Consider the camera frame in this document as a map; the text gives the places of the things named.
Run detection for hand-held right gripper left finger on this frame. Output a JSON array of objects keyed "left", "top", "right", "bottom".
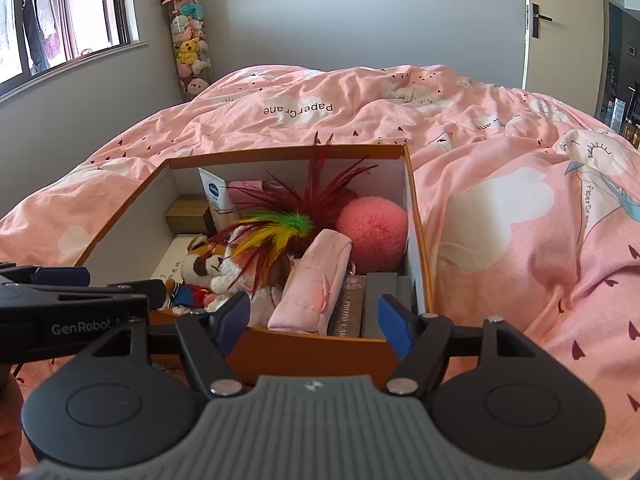
[{"left": 87, "top": 290, "right": 252, "bottom": 398}]

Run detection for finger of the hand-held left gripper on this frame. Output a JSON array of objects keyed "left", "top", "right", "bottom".
[
  {"left": 0, "top": 262, "right": 93, "bottom": 289},
  {"left": 106, "top": 279, "right": 169, "bottom": 312}
]

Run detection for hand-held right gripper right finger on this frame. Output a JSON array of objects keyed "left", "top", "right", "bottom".
[{"left": 376, "top": 292, "right": 544, "bottom": 396}]

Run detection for dark grey case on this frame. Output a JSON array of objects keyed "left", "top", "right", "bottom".
[{"left": 360, "top": 271, "right": 417, "bottom": 341}]

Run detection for white crochet bunny plush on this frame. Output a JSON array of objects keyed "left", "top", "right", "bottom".
[{"left": 202, "top": 225, "right": 281, "bottom": 311}]

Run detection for dark brown book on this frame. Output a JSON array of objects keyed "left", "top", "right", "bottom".
[{"left": 327, "top": 274, "right": 369, "bottom": 339}]

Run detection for bear plush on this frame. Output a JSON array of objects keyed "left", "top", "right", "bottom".
[{"left": 165, "top": 234, "right": 231, "bottom": 311}]

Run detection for orange cardboard box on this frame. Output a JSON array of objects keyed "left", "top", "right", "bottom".
[{"left": 74, "top": 142, "right": 434, "bottom": 387}]

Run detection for pink fabric pouch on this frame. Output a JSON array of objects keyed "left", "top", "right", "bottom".
[{"left": 266, "top": 228, "right": 354, "bottom": 336}]

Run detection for pink fluffy pom ball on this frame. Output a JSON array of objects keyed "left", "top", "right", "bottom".
[{"left": 335, "top": 196, "right": 410, "bottom": 276}]

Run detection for red feather toy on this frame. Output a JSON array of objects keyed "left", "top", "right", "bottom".
[{"left": 200, "top": 132, "right": 381, "bottom": 307}]

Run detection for white cream tube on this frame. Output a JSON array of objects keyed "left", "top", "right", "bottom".
[{"left": 197, "top": 167, "right": 242, "bottom": 234}]

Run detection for long white box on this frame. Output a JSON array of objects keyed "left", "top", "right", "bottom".
[{"left": 150, "top": 234, "right": 197, "bottom": 282}]

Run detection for small brown cardboard box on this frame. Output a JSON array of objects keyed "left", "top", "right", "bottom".
[{"left": 165, "top": 197, "right": 214, "bottom": 236}]

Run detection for pink printed duvet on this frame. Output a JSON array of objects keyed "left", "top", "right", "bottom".
[{"left": 0, "top": 64, "right": 640, "bottom": 480}]

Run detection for clear tube of plush toys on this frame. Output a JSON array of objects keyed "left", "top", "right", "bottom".
[{"left": 170, "top": 0, "right": 212, "bottom": 104}]

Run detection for hanging dark garment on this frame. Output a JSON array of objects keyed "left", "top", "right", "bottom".
[{"left": 21, "top": 0, "right": 51, "bottom": 74}]

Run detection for hanging pale garment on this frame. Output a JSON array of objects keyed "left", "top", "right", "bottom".
[{"left": 38, "top": 0, "right": 67, "bottom": 57}]

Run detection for window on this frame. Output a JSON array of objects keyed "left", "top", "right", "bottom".
[{"left": 0, "top": 0, "right": 151, "bottom": 106}]

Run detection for kitchen shelf items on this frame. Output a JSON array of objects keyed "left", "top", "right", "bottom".
[{"left": 605, "top": 50, "right": 640, "bottom": 149}]

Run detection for door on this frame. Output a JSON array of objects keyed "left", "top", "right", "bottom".
[{"left": 522, "top": 0, "right": 607, "bottom": 122}]

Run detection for door handle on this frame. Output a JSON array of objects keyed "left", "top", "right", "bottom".
[{"left": 526, "top": 2, "right": 554, "bottom": 39}]

